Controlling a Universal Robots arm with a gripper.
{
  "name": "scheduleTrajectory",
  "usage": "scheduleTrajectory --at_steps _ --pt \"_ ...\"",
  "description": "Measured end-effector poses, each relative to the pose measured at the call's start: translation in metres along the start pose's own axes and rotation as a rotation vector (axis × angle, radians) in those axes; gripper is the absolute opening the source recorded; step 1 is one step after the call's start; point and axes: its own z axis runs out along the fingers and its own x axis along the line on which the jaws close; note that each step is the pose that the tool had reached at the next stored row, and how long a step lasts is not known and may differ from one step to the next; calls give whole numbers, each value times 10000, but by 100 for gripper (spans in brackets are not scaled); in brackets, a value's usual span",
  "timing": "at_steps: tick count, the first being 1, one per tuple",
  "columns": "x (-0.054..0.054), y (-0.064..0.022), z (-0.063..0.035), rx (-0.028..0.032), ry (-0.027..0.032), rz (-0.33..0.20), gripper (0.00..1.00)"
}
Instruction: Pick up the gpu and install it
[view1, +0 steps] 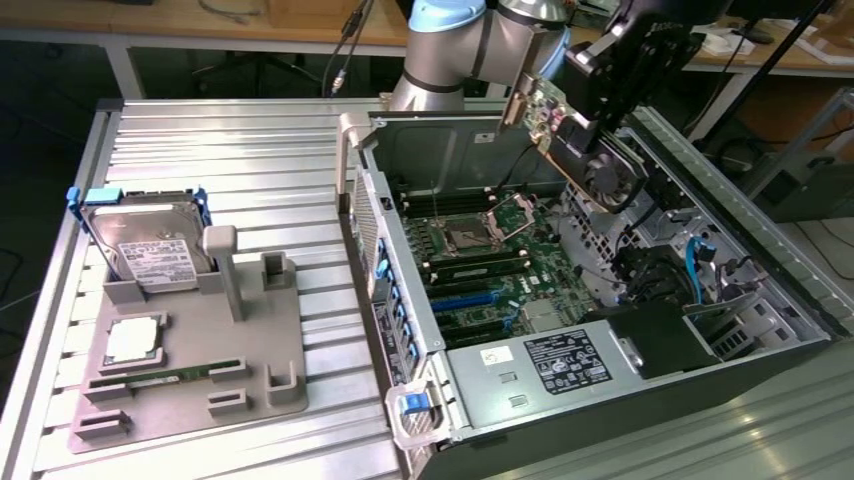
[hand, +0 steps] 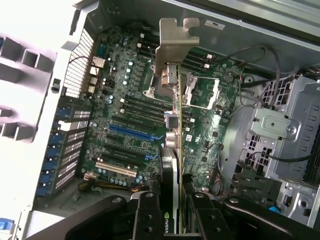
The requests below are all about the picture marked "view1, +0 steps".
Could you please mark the hard disk with blue caddy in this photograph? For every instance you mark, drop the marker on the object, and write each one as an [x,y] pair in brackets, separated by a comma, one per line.
[154,250]

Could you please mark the wooden desk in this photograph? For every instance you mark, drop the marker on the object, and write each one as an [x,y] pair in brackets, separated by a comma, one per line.
[768,65]
[167,25]

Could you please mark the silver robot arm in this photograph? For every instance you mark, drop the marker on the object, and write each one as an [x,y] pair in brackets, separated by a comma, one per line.
[441,50]

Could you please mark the silver CPU chip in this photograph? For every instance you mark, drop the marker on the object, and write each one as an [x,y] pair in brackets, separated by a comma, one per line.
[134,340]

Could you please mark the open PC case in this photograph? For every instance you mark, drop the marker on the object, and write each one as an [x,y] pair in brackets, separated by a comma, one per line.
[601,400]

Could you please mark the thin metal locking lever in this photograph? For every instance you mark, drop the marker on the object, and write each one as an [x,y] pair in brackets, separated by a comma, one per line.
[434,200]

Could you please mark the dark grey box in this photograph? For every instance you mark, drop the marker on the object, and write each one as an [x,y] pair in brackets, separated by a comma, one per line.
[808,190]

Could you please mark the black monitor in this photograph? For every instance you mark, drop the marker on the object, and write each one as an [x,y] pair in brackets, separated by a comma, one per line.
[768,7]

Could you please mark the white and black device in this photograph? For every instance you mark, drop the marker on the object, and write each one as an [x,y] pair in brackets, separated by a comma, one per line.
[728,42]

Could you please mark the green motherboard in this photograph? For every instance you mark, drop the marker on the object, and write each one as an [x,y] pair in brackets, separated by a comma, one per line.
[494,300]

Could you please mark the grey parts rack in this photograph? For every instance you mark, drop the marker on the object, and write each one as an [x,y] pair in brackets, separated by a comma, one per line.
[201,350]

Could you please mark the CPU socket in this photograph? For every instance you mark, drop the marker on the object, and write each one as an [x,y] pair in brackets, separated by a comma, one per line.
[461,232]

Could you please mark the silver chipset heatsink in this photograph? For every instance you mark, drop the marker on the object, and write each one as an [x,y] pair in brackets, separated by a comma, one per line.
[544,315]

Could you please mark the grey power supply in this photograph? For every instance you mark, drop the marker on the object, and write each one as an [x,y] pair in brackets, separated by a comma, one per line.
[534,370]

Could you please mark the blue expansion slot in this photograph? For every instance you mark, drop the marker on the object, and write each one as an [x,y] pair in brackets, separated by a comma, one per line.
[468,301]

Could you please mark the installed RAM stick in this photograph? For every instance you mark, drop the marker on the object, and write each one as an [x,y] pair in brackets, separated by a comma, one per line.
[477,270]

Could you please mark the green RAM stick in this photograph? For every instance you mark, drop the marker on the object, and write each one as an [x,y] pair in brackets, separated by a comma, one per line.
[174,376]

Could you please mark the aluminium profile frame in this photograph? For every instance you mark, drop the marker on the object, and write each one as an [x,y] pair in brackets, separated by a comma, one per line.
[835,115]

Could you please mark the blue card retainer clip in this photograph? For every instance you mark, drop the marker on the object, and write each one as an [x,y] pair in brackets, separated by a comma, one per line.
[394,292]
[406,332]
[401,312]
[382,260]
[412,355]

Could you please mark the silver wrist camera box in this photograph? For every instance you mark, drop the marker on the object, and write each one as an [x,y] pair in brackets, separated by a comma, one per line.
[590,47]

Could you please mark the black tripod pole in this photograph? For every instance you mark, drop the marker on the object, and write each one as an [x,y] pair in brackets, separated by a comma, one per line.
[776,55]

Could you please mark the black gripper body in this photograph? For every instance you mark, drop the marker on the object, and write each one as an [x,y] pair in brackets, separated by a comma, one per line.
[668,30]

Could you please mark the blue case latch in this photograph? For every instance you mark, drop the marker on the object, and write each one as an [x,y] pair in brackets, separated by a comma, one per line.
[414,404]

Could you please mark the black graphics card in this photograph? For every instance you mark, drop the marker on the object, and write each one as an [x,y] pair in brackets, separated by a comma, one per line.
[610,175]

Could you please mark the black chassis switch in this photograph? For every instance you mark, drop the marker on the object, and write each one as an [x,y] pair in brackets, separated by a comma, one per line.
[386,204]

